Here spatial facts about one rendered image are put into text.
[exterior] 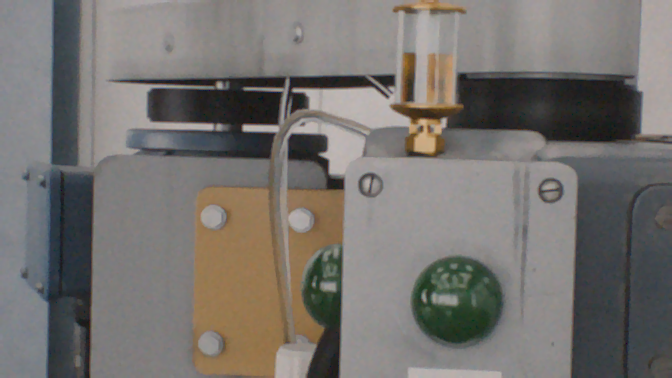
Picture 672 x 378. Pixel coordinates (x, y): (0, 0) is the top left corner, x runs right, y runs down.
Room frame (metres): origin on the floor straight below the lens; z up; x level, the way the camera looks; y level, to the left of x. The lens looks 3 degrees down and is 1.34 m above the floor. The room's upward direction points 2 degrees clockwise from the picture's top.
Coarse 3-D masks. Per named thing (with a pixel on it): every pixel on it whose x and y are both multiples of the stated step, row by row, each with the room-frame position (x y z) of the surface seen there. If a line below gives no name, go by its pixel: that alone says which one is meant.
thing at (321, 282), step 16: (320, 256) 0.44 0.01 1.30; (336, 256) 0.44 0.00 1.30; (304, 272) 0.44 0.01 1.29; (320, 272) 0.43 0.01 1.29; (336, 272) 0.43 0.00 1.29; (304, 288) 0.44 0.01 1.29; (320, 288) 0.43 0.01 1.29; (336, 288) 0.43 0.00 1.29; (304, 304) 0.44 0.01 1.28; (320, 304) 0.43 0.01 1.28; (336, 304) 0.43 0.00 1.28; (320, 320) 0.44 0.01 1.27; (336, 320) 0.44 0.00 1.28
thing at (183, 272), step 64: (128, 192) 0.87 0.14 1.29; (192, 192) 0.87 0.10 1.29; (256, 192) 0.85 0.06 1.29; (320, 192) 0.85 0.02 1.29; (128, 256) 0.87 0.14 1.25; (192, 256) 0.87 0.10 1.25; (256, 256) 0.85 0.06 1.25; (128, 320) 0.87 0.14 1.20; (192, 320) 0.86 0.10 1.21; (256, 320) 0.85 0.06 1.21
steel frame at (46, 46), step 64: (0, 0) 5.30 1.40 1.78; (64, 0) 5.69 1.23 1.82; (0, 64) 5.30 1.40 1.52; (64, 64) 5.68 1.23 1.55; (0, 128) 5.30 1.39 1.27; (64, 128) 5.68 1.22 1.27; (0, 192) 5.30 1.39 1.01; (0, 256) 5.30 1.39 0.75; (0, 320) 5.30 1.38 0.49; (64, 320) 5.68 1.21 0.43
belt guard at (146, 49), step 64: (192, 0) 0.83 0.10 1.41; (256, 0) 0.76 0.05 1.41; (320, 0) 0.71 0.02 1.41; (384, 0) 0.66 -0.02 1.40; (448, 0) 0.62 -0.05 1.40; (512, 0) 0.59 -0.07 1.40; (576, 0) 0.58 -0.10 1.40; (128, 64) 0.90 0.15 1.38; (192, 64) 0.83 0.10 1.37; (256, 64) 0.76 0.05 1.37; (320, 64) 0.71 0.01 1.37; (384, 64) 0.66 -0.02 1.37; (512, 64) 0.59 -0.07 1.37; (576, 64) 0.58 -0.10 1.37
